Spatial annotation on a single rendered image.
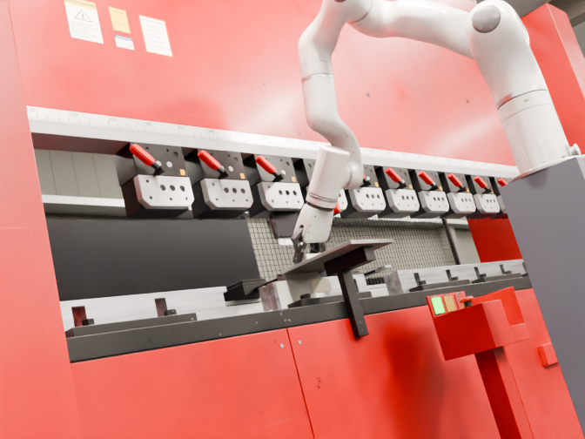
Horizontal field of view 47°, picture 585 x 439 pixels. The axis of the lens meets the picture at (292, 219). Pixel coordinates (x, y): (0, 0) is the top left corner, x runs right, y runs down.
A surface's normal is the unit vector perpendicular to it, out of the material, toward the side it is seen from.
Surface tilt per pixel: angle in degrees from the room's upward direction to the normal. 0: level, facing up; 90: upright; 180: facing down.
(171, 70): 90
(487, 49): 128
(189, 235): 90
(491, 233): 90
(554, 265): 90
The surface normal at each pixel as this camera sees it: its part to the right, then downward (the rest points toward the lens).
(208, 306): 0.68, -0.34
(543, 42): -0.70, 0.00
